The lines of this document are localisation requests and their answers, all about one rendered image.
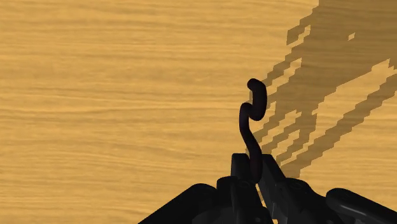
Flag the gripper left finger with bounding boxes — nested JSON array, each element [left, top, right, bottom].
[[138, 153, 274, 224]]

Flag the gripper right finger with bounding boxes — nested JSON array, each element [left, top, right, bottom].
[[258, 153, 397, 224]]

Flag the black curved hook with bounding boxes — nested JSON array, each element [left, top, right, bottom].
[[239, 78, 268, 184]]

